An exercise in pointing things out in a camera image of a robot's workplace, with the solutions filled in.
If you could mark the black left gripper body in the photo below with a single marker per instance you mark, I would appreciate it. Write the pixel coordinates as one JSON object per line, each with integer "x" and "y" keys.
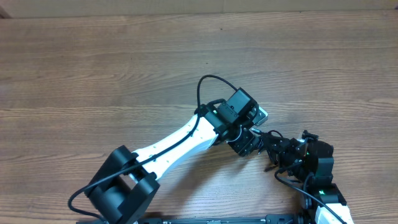
{"x": 244, "y": 142}

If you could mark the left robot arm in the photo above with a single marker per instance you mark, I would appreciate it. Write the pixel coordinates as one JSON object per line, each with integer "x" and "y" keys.
{"x": 127, "y": 182}

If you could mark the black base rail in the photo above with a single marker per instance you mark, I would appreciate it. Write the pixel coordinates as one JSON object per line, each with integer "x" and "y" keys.
{"x": 268, "y": 219}

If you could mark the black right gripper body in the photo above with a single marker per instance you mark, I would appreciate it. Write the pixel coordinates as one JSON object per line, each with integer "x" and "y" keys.
{"x": 287, "y": 154}

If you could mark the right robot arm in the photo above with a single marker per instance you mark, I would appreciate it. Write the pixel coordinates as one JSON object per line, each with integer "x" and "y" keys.
{"x": 306, "y": 165}

